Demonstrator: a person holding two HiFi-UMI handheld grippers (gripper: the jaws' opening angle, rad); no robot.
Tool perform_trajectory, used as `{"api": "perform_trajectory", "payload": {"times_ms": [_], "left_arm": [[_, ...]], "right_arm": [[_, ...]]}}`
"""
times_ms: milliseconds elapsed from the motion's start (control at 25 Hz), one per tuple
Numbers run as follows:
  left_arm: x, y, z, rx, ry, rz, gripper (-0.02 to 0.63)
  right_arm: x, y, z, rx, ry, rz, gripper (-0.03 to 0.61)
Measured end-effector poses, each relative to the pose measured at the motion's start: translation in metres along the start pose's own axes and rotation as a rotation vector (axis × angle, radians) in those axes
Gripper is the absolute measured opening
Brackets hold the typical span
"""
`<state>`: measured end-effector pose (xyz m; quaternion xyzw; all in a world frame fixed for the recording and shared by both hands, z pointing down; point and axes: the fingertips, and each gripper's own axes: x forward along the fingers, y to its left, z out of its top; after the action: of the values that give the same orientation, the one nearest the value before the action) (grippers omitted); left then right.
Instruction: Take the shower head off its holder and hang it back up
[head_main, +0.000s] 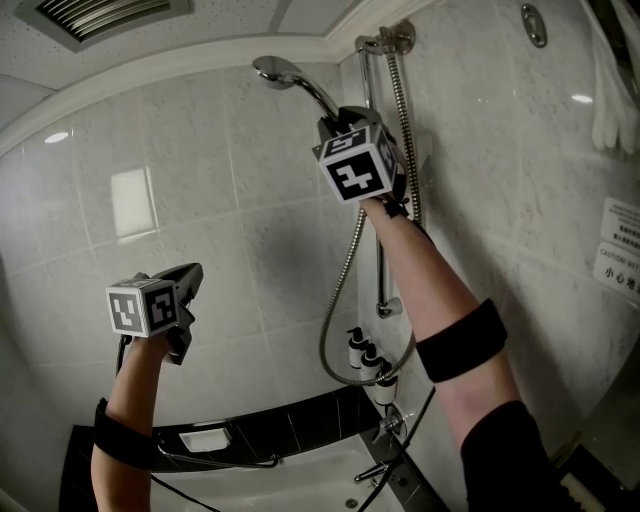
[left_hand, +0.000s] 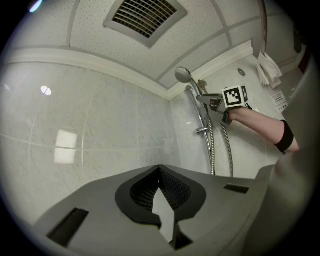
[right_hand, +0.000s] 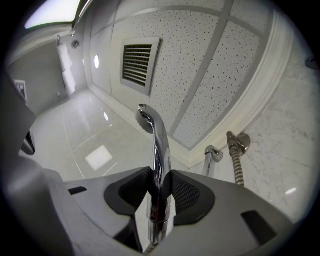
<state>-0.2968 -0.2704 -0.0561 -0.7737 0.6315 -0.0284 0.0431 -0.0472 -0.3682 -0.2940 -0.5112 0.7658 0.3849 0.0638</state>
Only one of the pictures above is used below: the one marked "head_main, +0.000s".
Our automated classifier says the chrome grab bar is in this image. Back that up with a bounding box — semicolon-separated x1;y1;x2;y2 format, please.
157;432;281;470

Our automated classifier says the white soap dish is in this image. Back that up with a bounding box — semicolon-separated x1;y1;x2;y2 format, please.
178;427;232;454

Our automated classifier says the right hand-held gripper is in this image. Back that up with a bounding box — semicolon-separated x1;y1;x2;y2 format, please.
312;105;409;207

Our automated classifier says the chrome wall outlet flange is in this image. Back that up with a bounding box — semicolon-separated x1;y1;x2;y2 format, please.
379;19;417;54

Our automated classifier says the chrome shower slide rail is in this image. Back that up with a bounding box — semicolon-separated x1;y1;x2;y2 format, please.
355;34;402;320

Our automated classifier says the person's right forearm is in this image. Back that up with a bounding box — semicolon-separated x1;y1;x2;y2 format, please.
359;197;524;441

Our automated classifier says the person's black top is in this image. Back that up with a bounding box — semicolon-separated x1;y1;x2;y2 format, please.
459;399;596;512

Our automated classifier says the chrome oval wall fitting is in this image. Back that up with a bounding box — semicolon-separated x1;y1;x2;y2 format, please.
519;3;549;50

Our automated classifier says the chrome shower head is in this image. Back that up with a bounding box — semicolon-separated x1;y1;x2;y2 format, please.
251;54;346;121

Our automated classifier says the ceiling vent grille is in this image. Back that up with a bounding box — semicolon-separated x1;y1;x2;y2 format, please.
14;0;194;54

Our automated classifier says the person's left forearm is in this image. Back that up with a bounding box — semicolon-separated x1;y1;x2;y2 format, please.
89;332;174;512

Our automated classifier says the large-print white wall sign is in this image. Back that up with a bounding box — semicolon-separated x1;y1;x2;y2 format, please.
592;242;640;296

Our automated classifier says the chrome tub spout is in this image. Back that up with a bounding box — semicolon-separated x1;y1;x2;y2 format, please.
354;457;406;484

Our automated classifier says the chrome mixer valve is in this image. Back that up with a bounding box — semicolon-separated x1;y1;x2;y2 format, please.
372;404;416;444

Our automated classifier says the white hanging towel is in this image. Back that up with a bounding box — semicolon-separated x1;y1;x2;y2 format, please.
589;0;640;154

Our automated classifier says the white bathtub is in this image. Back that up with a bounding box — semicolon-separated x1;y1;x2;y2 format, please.
149;432;401;512

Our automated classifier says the metal shower hose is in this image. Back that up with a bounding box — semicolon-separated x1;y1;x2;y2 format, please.
319;49;426;387

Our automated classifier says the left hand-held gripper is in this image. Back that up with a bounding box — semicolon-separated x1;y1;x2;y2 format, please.
105;263;204;367

